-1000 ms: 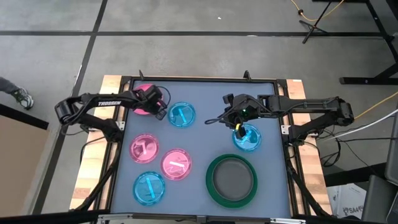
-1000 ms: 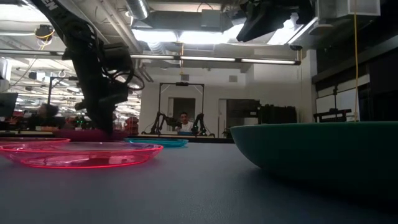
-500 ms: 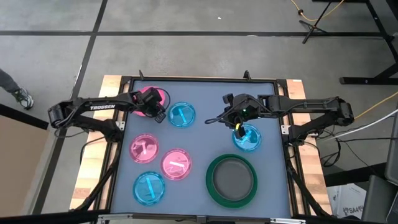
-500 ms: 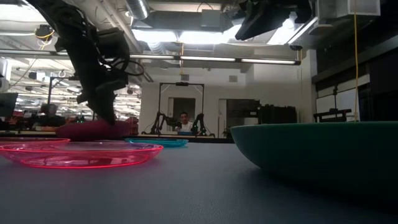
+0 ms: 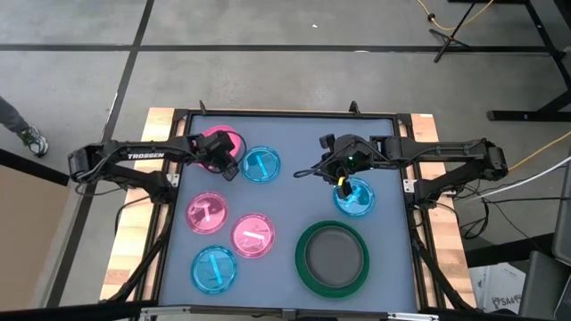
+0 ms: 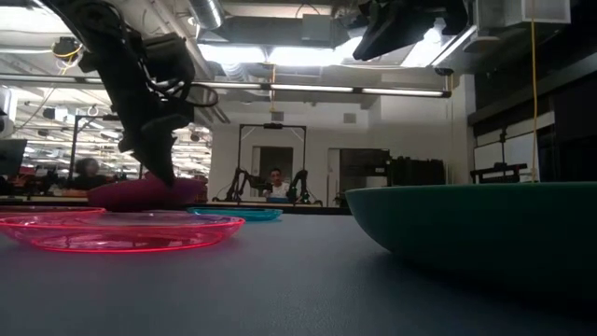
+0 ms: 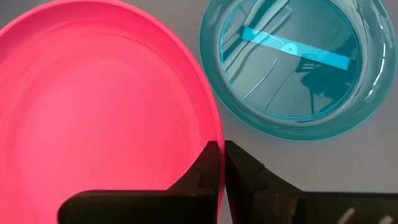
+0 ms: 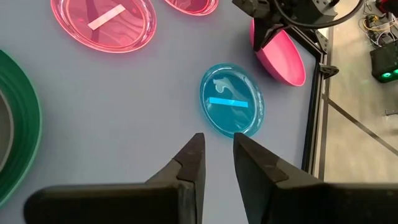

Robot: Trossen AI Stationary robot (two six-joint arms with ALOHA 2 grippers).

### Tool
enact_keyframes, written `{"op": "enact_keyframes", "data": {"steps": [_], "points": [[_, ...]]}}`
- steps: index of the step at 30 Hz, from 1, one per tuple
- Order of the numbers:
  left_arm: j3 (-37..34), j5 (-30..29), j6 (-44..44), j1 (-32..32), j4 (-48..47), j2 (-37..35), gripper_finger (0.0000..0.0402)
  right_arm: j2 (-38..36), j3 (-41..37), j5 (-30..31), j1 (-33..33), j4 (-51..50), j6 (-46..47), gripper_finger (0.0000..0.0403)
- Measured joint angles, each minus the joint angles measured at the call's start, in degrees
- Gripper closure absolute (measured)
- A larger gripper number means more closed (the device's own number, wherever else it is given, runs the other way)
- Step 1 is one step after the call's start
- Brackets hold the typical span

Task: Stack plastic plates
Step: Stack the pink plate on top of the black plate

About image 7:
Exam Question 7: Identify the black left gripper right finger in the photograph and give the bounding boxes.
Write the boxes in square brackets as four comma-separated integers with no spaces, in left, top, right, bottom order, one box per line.
[225,140,398,224]

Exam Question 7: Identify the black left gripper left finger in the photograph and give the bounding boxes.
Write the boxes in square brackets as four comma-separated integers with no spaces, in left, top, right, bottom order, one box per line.
[57,140,221,224]

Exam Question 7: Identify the opaque pink plastic plate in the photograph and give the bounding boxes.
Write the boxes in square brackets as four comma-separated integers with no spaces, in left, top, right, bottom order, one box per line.
[0,0,225,224]

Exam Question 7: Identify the clear blue plastic plate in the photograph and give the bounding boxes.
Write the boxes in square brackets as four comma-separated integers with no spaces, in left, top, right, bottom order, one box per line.
[198,0,398,141]

